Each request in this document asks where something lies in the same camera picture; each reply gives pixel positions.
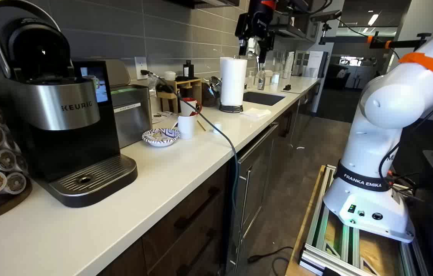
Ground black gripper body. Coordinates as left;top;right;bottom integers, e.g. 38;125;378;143
236;0;276;42

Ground red cup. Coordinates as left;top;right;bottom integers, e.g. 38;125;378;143
180;96;200;117

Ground white cup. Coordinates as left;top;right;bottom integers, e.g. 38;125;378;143
177;113;199;139

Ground white paper towel roll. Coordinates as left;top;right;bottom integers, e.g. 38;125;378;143
219;55;250;107

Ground dark counter sink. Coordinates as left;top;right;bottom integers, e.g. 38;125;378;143
243;90;286;107

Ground glass jar of coffee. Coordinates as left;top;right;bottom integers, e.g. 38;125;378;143
202;74;223;107

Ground black paper towel holder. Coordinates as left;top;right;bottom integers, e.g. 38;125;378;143
219;102;246;114

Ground black cylindrical jar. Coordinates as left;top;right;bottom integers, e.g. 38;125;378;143
182;58;197;79

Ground wooden condiment organizer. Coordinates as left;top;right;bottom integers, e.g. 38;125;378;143
156;74;207;114

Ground small patterned dish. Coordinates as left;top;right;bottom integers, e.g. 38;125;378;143
140;127;183;148

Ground stainless steel appliance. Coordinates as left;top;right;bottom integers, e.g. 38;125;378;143
105;58;154;150

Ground dark wood counter cabinets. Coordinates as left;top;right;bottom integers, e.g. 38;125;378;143
99;82;326;276

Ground black Keurig coffee machine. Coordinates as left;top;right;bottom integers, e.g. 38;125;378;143
0;0;140;208

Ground silver dishwasher handle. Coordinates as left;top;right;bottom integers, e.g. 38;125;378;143
237;120;280;151

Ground teal power cable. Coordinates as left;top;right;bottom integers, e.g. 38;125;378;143
140;68;245;266

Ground white wall outlet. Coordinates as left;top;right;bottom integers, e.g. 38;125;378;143
134;55;150;78

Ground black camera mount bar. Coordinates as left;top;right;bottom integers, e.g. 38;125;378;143
323;30;433;55

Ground wide orange arm strap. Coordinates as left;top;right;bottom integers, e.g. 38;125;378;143
400;50;433;96

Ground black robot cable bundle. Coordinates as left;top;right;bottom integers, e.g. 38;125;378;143
377;90;433;200

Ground black drawer handle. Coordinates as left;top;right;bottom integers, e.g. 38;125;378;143
174;185;222;231
176;228;219;276

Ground black floor cable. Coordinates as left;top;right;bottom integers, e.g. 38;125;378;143
246;245;296;276

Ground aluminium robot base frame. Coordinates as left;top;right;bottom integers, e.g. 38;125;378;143
285;162;423;276

